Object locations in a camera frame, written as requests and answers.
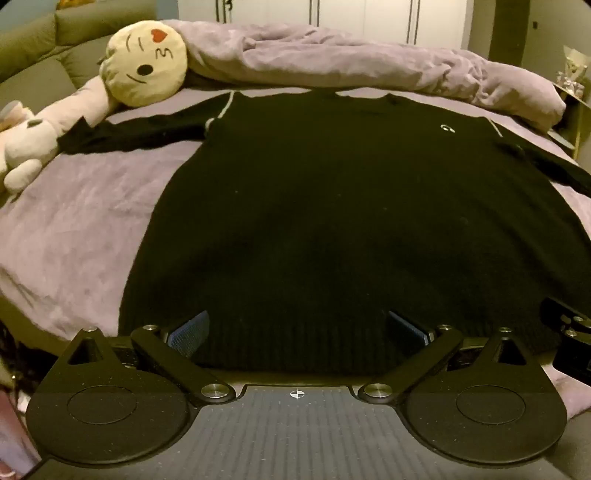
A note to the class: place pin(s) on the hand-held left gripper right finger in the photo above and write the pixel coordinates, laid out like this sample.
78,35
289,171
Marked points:
407,332

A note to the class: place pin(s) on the pink long plush pillow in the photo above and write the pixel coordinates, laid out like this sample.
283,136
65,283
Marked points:
81,106

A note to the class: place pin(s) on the purple duvet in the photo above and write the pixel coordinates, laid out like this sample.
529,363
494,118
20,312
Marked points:
346,55

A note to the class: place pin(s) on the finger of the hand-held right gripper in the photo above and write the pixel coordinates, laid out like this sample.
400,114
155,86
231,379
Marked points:
565,318

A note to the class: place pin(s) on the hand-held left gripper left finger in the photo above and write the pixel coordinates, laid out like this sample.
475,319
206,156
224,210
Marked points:
189,333

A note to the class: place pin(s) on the white plush toy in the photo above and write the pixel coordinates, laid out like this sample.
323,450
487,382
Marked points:
25,147

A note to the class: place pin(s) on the yellow cat face pillow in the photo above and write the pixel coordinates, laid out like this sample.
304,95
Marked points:
143,64

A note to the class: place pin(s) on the wrapped bouquet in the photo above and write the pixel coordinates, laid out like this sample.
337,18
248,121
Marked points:
572,69

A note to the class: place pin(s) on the black sweater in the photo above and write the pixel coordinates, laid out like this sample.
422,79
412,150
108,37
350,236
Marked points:
323,221

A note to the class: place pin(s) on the grey upholstered headboard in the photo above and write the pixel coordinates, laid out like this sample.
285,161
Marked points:
60,41

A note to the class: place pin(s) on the yellow side table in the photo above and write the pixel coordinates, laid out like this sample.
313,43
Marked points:
575,120

